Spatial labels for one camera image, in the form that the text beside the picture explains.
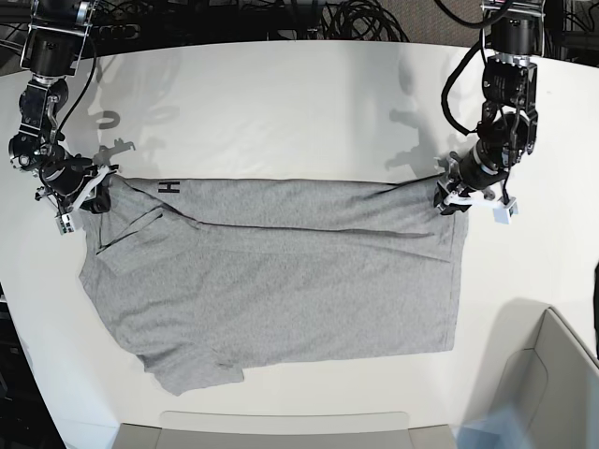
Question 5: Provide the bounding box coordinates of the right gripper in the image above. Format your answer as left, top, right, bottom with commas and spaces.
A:
35, 156, 117, 214

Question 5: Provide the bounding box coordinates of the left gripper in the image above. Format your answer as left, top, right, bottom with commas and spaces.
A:
433, 144, 509, 216

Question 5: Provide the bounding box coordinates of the grey T-shirt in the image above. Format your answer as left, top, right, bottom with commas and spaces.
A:
80, 177, 468, 395

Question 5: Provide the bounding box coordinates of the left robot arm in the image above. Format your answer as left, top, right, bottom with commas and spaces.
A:
433, 1, 545, 224

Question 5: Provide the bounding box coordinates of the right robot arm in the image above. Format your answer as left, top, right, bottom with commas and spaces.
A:
8, 1, 117, 215

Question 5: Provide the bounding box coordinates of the grey bin right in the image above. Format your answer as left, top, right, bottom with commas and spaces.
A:
491, 308, 598, 448

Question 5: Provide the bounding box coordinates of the blue cloth in corner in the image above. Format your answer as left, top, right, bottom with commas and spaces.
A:
454, 406, 531, 449

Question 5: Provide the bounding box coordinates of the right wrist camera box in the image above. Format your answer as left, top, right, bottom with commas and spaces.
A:
55, 212, 80, 235

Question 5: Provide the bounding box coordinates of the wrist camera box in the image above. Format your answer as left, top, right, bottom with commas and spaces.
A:
55, 212, 80, 235
493, 197, 519, 225

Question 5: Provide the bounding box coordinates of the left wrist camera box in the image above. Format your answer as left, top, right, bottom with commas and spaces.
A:
493, 197, 519, 225

